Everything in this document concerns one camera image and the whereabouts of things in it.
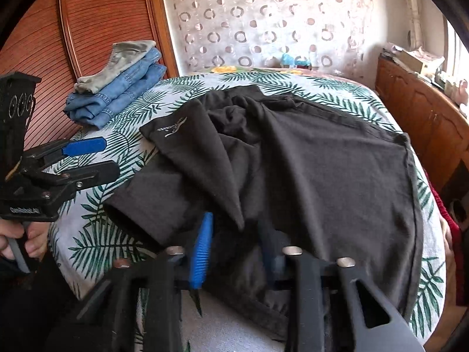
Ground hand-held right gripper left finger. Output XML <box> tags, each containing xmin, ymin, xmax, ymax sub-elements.
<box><xmin>47</xmin><ymin>212</ymin><xmax>215</xmax><ymax>352</ymax></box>

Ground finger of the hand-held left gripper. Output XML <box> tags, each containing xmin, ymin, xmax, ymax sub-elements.
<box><xmin>24</xmin><ymin>136</ymin><xmax>107</xmax><ymax>166</ymax></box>
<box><xmin>37</xmin><ymin>160</ymin><xmax>121</xmax><ymax>192</ymax></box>

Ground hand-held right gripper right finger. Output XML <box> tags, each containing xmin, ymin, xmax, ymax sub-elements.
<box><xmin>256</xmin><ymin>222</ymin><xmax>426</xmax><ymax>352</ymax></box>

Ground black pants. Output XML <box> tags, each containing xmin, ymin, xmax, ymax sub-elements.
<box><xmin>103</xmin><ymin>84</ymin><xmax>426</xmax><ymax>341</ymax></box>

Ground folded grey pants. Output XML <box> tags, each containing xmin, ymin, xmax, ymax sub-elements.
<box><xmin>73</xmin><ymin>40</ymin><xmax>157</xmax><ymax>94</ymax></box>

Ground person's left hand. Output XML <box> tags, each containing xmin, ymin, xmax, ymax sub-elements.
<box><xmin>0</xmin><ymin>217</ymin><xmax>49</xmax><ymax>261</ymax></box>

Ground folded blue jeans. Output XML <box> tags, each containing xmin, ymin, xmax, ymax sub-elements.
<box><xmin>63</xmin><ymin>64</ymin><xmax>168</xmax><ymax>130</ymax></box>
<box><xmin>67</xmin><ymin>49</ymin><xmax>162</xmax><ymax>111</ymax></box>

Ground wooden slatted wardrobe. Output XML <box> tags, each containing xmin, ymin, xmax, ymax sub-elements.
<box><xmin>0</xmin><ymin>0</ymin><xmax>180</xmax><ymax>206</ymax></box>

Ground floral blanket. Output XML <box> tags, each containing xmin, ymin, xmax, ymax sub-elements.
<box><xmin>205</xmin><ymin>65</ymin><xmax>374</xmax><ymax>89</ymax></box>

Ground leaf print bed sheet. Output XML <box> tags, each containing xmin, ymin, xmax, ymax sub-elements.
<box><xmin>46</xmin><ymin>70</ymin><xmax>448</xmax><ymax>352</ymax></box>

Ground red cloth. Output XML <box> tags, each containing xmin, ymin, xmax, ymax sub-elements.
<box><xmin>427</xmin><ymin>183</ymin><xmax>469</xmax><ymax>307</ymax></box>

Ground blue plastic object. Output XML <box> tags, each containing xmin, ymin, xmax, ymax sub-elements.
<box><xmin>281</xmin><ymin>54</ymin><xmax>311</xmax><ymax>69</ymax></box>

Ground wooden cabinet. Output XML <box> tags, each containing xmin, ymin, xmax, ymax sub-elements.
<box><xmin>375</xmin><ymin>55</ymin><xmax>469</xmax><ymax>199</ymax></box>

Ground circle pattern sheer curtain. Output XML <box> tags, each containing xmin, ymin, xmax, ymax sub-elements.
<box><xmin>159</xmin><ymin>0</ymin><xmax>389</xmax><ymax>81</ymax></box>

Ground cardboard box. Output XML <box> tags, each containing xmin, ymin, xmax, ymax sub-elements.
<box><xmin>397</xmin><ymin>49</ymin><xmax>446</xmax><ymax>78</ymax></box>

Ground pink ornament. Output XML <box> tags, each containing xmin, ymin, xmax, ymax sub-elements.
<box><xmin>452</xmin><ymin>81</ymin><xmax>469</xmax><ymax>105</ymax></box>

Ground window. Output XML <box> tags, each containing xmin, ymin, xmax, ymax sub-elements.
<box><xmin>443</xmin><ymin>18</ymin><xmax>469</xmax><ymax>81</ymax></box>

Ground white lace curtain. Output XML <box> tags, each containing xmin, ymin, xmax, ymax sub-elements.
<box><xmin>400</xmin><ymin>0</ymin><xmax>428</xmax><ymax>50</ymax></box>

